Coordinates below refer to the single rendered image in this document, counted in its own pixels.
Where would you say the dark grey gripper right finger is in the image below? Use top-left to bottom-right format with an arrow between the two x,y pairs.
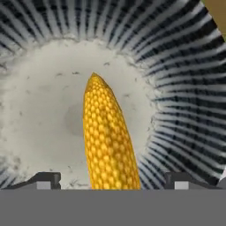
164,171 -> 226,191

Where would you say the black and white striped plate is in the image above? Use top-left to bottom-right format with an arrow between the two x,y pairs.
0,0 -> 226,191

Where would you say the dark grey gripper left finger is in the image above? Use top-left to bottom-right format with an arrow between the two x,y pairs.
4,171 -> 62,191

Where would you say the yellow corn cob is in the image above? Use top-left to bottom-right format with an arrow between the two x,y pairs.
82,72 -> 142,191

